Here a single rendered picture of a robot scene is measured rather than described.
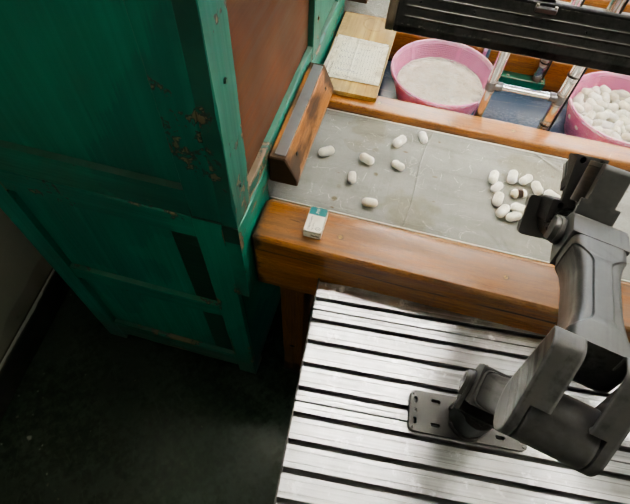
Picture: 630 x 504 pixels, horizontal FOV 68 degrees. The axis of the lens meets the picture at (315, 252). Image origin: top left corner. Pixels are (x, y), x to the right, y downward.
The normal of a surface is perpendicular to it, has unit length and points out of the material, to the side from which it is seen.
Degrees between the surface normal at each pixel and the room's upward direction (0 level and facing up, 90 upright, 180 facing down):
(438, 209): 0
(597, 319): 17
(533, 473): 0
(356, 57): 0
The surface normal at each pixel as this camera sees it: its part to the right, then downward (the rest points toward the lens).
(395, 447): 0.04, -0.53
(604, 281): 0.17, -0.72
